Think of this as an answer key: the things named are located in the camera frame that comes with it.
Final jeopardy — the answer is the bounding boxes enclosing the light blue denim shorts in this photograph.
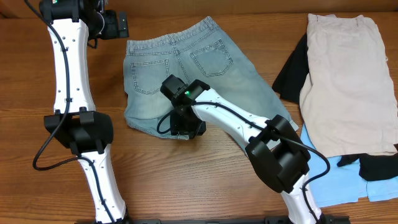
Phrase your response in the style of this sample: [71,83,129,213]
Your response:
[123,16,299,139]

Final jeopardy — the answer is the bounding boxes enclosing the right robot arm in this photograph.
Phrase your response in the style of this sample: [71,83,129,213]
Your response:
[160,75,324,223]

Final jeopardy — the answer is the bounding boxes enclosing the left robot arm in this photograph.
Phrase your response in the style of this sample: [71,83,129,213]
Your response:
[39,0,131,223]

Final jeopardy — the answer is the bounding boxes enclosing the beige shorts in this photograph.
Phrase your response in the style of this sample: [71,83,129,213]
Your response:
[299,14,397,157]

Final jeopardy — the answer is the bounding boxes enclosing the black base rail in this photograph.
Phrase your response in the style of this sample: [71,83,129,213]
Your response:
[76,215,351,224]

